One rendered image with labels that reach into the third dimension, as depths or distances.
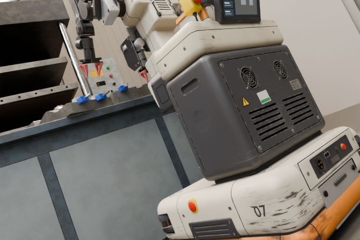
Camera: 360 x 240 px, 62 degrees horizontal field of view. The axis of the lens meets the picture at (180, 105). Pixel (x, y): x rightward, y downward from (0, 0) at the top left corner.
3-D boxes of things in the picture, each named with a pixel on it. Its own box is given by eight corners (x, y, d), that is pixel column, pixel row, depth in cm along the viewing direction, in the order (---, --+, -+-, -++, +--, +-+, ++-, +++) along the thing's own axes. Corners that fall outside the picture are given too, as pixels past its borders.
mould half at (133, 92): (157, 95, 181) (148, 75, 183) (117, 106, 167) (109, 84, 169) (129, 120, 222) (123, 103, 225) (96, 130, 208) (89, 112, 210)
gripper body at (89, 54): (79, 62, 161) (76, 49, 159) (96, 61, 167) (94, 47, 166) (84, 62, 156) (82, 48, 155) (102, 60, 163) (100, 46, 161)
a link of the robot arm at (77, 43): (77, 24, 154) (93, 24, 159) (68, 27, 162) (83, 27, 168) (81, 49, 156) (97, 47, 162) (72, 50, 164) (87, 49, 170)
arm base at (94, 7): (94, -3, 134) (117, -2, 142) (85, -3, 140) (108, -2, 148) (95, 17, 137) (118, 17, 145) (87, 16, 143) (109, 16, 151)
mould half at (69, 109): (114, 105, 163) (106, 87, 164) (70, 113, 143) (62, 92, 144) (72, 136, 194) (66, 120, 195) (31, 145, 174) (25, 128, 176)
